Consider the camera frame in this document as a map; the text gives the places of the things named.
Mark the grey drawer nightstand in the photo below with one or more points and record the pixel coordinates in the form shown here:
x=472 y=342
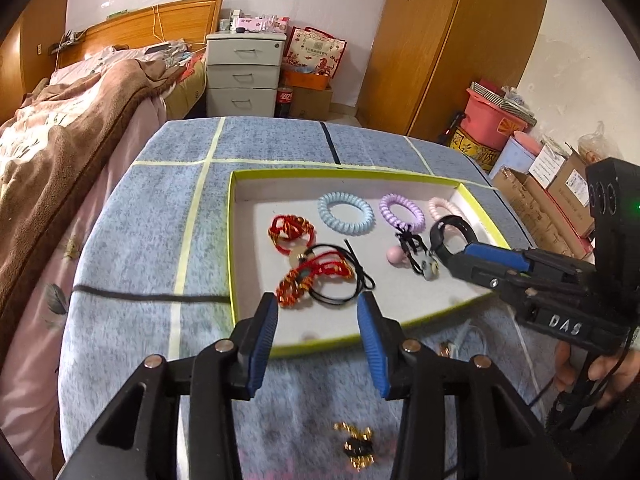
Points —
x=245 y=75

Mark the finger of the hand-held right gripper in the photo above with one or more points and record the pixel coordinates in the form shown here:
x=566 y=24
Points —
x=495 y=256
x=475 y=270

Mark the black band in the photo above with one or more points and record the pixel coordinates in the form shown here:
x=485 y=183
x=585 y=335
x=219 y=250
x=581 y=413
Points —
x=437 y=232

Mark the pale blue round box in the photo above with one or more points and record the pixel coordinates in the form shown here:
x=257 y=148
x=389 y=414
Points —
x=517 y=155

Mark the person's right hand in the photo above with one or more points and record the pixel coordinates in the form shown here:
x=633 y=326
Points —
x=565 y=370

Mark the small cardboard box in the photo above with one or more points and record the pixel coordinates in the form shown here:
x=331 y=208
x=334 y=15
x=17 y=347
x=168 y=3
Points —
x=312 y=102

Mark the striped flat box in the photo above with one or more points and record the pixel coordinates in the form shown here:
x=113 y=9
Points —
x=505 y=102

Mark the white printed carton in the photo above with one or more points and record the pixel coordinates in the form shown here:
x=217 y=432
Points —
x=547 y=165

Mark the clear plastic bag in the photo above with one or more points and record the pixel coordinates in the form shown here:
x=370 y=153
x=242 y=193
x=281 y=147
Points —
x=597 y=142

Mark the pink box on nightstand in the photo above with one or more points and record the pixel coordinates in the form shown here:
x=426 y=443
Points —
x=262 y=24

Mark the pink bed sheet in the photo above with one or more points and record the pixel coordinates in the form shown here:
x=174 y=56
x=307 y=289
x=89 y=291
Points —
x=75 y=270

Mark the large wooden wardrobe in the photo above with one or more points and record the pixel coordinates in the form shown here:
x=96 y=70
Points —
x=450 y=45

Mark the open cardboard box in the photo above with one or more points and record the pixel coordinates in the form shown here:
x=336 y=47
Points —
x=545 y=210

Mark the bed with brown blanket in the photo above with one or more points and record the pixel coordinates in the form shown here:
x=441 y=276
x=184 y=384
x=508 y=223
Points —
x=65 y=125

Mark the yellow patterned tin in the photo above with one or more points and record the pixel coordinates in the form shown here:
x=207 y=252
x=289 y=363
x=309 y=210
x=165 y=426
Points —
x=475 y=152

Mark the cola bottle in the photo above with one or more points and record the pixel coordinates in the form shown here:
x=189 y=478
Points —
x=285 y=102

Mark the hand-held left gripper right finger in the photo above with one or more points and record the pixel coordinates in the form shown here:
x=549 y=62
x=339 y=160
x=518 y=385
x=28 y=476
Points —
x=372 y=347

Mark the green cardboard box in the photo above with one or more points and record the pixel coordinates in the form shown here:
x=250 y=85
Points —
x=250 y=210

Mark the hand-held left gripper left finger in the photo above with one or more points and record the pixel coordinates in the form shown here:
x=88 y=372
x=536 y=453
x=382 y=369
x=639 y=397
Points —
x=262 y=347

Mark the narrow wooden wardrobe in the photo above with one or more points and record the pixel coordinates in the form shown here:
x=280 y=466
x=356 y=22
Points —
x=30 y=40

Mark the wooden headboard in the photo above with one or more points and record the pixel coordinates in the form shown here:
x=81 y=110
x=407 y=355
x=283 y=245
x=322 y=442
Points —
x=150 y=22

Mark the power strip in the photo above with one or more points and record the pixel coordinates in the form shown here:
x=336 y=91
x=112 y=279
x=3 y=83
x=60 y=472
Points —
x=67 y=42

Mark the orange box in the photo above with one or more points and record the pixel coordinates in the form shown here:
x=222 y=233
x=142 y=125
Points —
x=305 y=80

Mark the red patterned gift bag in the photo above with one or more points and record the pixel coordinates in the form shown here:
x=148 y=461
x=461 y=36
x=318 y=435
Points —
x=315 y=52

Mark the pink plastic bin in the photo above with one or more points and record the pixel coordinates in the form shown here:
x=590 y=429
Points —
x=492 y=120

